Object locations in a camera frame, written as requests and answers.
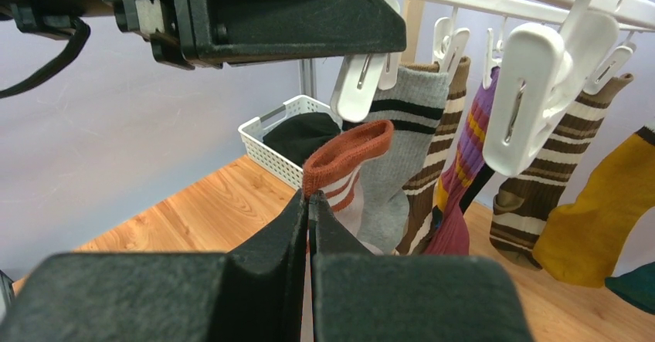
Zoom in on wooden rack frame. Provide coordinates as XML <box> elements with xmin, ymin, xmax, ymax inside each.
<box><xmin>401</xmin><ymin>0</ymin><xmax>425</xmax><ymax>63</ymax></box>

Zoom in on white plastic basket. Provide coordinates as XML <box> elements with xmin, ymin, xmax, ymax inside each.
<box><xmin>238</xmin><ymin>95</ymin><xmax>342</xmax><ymax>189</ymax></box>

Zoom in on mustard yellow striped sock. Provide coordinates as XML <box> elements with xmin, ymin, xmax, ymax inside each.
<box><xmin>489</xmin><ymin>73</ymin><xmax>655</xmax><ymax>288</ymax></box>

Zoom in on brown white striped sock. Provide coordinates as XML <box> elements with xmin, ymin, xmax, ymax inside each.
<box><xmin>395</xmin><ymin>56</ymin><xmax>471</xmax><ymax>256</ymax></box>

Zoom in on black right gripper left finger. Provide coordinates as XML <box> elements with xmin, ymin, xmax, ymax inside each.
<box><xmin>1</xmin><ymin>193</ymin><xmax>307</xmax><ymax>341</ymax></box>

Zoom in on purple yellow striped sock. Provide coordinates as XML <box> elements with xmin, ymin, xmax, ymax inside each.
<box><xmin>424</xmin><ymin>66</ymin><xmax>500</xmax><ymax>256</ymax></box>

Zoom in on grey sock orange cuff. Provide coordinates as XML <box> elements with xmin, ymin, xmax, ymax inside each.
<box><xmin>301</xmin><ymin>120</ymin><xmax>394</xmax><ymax>237</ymax></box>

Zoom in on grey black striped sock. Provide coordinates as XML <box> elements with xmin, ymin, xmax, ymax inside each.
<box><xmin>356</xmin><ymin>63</ymin><xmax>449</xmax><ymax>255</ymax></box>

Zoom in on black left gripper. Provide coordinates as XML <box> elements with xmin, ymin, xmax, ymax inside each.
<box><xmin>102</xmin><ymin>0</ymin><xmax>406</xmax><ymax>70</ymax></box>

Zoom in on dark green sock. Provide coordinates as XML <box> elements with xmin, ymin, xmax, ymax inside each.
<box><xmin>605</xmin><ymin>262</ymin><xmax>654</xmax><ymax>315</ymax></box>

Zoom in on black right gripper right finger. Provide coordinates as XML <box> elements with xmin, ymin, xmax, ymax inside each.
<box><xmin>308</xmin><ymin>192</ymin><xmax>533</xmax><ymax>341</ymax></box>

